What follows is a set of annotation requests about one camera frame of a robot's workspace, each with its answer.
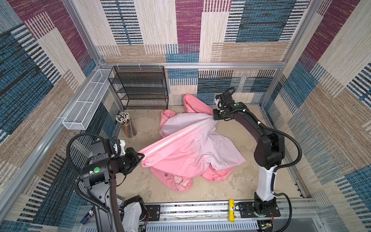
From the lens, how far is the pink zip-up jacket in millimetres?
723

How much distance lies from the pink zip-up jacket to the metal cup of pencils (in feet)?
0.64

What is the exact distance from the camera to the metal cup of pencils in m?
0.91
